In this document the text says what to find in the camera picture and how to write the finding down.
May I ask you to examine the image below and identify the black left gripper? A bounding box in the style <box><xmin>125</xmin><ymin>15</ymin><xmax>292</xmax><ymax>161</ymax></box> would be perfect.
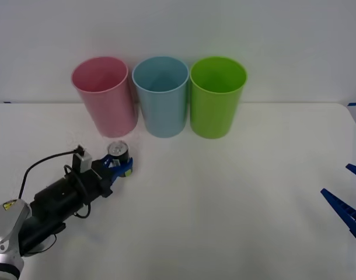
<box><xmin>81</xmin><ymin>155</ymin><xmax>135</xmax><ymax>200</ymax></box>

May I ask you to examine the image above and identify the black can with silver top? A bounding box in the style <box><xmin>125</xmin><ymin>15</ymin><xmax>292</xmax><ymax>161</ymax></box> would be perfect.
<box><xmin>107</xmin><ymin>141</ymin><xmax>135</xmax><ymax>179</ymax></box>

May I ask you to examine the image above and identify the pink plastic bin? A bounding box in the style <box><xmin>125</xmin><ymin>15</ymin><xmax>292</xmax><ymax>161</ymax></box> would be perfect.
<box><xmin>71</xmin><ymin>56</ymin><xmax>138</xmax><ymax>138</ymax></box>

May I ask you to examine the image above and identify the pale blue plastic bin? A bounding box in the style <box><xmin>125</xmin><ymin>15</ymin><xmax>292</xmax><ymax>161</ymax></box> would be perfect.
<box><xmin>131</xmin><ymin>55</ymin><xmax>190</xmax><ymax>138</ymax></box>

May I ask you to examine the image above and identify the green plastic bin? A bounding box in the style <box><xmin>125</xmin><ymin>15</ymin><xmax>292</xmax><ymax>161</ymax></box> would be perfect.
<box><xmin>189</xmin><ymin>55</ymin><xmax>248</xmax><ymax>139</ymax></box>

